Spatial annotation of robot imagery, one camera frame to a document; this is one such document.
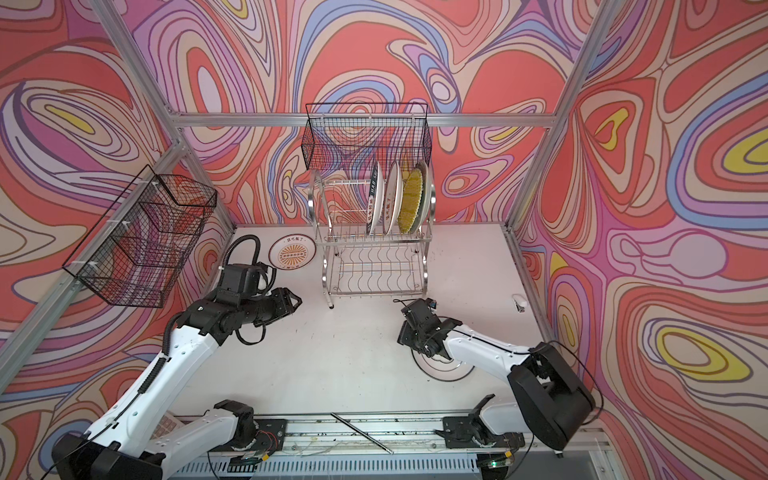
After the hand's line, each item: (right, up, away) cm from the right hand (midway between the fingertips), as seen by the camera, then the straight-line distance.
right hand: (410, 343), depth 88 cm
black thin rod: (-13, -18, -14) cm, 26 cm away
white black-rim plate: (+9, -6, -3) cm, 11 cm away
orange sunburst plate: (-43, +28, +24) cm, 56 cm away
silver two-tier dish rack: (-10, +32, -13) cm, 36 cm away
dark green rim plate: (-10, +43, -2) cm, 44 cm away
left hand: (-30, +15, -11) cm, 35 cm away
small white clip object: (+36, +11, +7) cm, 38 cm away
